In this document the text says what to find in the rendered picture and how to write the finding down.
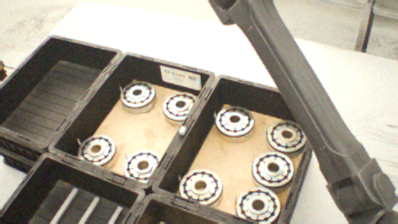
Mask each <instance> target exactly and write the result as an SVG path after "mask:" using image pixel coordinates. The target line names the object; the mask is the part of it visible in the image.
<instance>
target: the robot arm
mask: <svg viewBox="0 0 398 224"><path fill-rule="evenodd" d="M207 1H208V3H210V6H211V8H212V9H213V11H214V12H215V14H216V15H217V16H218V19H219V21H220V22H221V23H222V26H233V25H234V24H236V25H237V27H238V28H239V29H241V31H242V32H243V34H245V36H246V38H247V39H248V41H249V42H250V44H251V46H252V47H253V49H254V51H255V53H256V54H257V55H258V56H259V59H260V60H261V61H262V64H263V65H264V67H265V68H266V69H267V73H268V74H269V75H270V77H271V78H272V80H273V81H274V82H275V85H276V87H277V89H278V91H279V92H280V93H281V95H282V97H283V99H284V100H285V103H286V104H287V105H288V106H289V109H290V110H291V113H292V114H293V116H295V118H296V120H297V122H298V125H299V127H300V128H301V129H302V132H303V133H304V134H305V136H306V138H307V141H308V142H309V143H310V146H311V148H312V150H313V152H314V154H315V157H316V160H317V161H318V164H319V169H320V172H321V174H322V176H323V177H324V178H325V181H326V182H327V185H326V186H325V187H326V188H327V190H328V191H329V194H330V197H331V198H332V199H333V202H334V203H335V205H336V206H337V208H338V209H339V210H340V211H341V212H343V215H344V216H345V218H346V220H347V222H348V223H349V224H398V212H397V211H396V210H393V208H394V207H395V205H396V204H397V202H398V196H396V194H395V190H396V188H395V187H394V184H393V182H392V181H391V179H389V176H387V174H386V173H383V171H382V170H381V168H380V166H379V164H378V161H377V160H376V157H373V158H370V155H368V152H367V151H366V149H365V147H364V146H363V144H362V143H361V142H359V140H357V139H356V137H355V136H354V135H353V134H352V132H351V131H350V130H349V128H348V127H347V125H346V123H345V121H344V120H343V119H342V116H341V115H340V114H339V112H338V110H337V108H336V107H335V105H334V103H333V101H331V98H330V96H329V94H328V93H327V92H326V91H325V88H324V87H323V86H322V83H321V81H320V80H319V77H318V76H317V75H316V73H315V72H314V70H313V68H312V66H311V65H310V64H309V61H308V60H307V59H306V56H305V54H304V53H303V52H302V50H301V49H300V48H299V45H298V43H297V42H296V41H295V38H294V37H293V36H292V34H291V32H290V31H289V30H288V28H287V26H286V25H285V24H284V22H283V19H282V18H281V17H280V15H279V12H278V11H277V9H276V7H275V3H274V1H273V0H207Z"/></svg>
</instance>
